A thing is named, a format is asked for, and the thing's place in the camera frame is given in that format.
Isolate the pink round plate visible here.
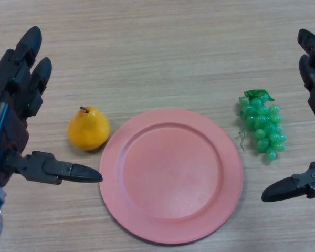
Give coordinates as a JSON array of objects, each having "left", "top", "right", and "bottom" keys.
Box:
[{"left": 99, "top": 108, "right": 244, "bottom": 246}]

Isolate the green grape bunch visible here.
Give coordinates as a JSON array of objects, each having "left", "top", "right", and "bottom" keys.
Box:
[{"left": 237, "top": 89, "right": 288, "bottom": 162}]

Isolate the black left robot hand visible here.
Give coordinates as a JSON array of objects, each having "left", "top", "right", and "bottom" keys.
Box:
[{"left": 0, "top": 25, "right": 103, "bottom": 188}]

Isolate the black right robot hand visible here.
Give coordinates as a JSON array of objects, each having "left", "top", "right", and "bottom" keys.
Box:
[{"left": 261, "top": 28, "right": 315, "bottom": 203}]

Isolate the yellow pear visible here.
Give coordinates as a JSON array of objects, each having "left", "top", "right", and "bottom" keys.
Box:
[{"left": 67, "top": 106, "right": 111, "bottom": 151}]

